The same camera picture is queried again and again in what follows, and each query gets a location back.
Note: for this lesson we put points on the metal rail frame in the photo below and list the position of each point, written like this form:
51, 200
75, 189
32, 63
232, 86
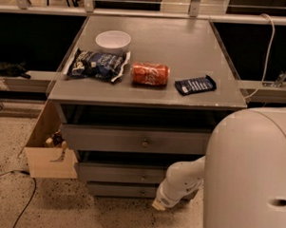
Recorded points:
203, 10

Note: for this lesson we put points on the cardboard box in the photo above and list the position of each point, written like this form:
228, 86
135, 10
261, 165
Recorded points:
39, 158

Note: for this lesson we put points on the blue chip bag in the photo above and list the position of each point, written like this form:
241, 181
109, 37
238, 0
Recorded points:
97, 65

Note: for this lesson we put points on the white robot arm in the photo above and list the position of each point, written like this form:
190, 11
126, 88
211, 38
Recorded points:
243, 174

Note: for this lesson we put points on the black object on ledge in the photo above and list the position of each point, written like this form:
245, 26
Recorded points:
13, 70

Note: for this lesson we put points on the grey top drawer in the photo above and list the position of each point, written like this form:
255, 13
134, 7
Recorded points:
134, 140

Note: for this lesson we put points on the grey drawer cabinet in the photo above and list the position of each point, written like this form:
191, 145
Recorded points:
191, 49

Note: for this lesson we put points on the red soda can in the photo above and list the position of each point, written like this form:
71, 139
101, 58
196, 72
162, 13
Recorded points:
150, 74

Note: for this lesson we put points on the items inside cardboard box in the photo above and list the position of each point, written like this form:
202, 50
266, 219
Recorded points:
56, 140

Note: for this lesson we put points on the dark blue snack bar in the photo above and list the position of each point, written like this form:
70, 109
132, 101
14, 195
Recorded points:
195, 85

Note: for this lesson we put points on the yellowish foam-padded gripper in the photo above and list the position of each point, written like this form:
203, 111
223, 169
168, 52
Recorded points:
165, 197

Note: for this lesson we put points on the white bowl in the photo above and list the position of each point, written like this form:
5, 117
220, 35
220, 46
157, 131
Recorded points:
114, 42

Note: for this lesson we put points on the grey drawer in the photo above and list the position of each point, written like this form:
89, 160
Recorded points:
134, 140
105, 172

